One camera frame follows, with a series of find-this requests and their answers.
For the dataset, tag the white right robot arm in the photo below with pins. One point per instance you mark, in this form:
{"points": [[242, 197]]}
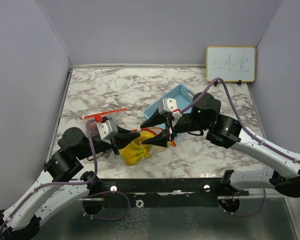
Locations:
{"points": [[283, 166]]}

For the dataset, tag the yellow banana bunch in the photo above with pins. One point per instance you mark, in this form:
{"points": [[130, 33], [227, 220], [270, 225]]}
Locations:
{"points": [[136, 151]]}

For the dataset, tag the small framed whiteboard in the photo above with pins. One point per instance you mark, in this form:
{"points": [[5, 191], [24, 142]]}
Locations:
{"points": [[233, 64]]}

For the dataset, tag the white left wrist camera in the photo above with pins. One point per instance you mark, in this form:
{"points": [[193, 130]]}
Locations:
{"points": [[107, 128]]}

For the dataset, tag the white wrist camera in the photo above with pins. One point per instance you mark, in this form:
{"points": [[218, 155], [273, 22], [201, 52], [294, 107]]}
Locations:
{"points": [[169, 109], [107, 128]]}

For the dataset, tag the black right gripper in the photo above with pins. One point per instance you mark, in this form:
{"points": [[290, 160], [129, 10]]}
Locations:
{"points": [[161, 139]]}

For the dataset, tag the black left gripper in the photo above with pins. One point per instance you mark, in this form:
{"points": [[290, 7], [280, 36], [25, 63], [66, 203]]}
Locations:
{"points": [[123, 139]]}

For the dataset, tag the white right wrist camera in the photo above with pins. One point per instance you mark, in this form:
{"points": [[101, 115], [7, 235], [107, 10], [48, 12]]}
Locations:
{"points": [[169, 109]]}

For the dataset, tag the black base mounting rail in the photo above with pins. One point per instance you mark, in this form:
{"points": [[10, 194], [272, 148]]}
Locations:
{"points": [[162, 192]]}

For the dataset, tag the clear orange zipper bag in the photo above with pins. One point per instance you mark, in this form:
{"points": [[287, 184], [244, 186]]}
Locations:
{"points": [[116, 115]]}

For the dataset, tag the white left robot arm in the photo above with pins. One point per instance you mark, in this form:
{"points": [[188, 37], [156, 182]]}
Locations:
{"points": [[70, 174]]}

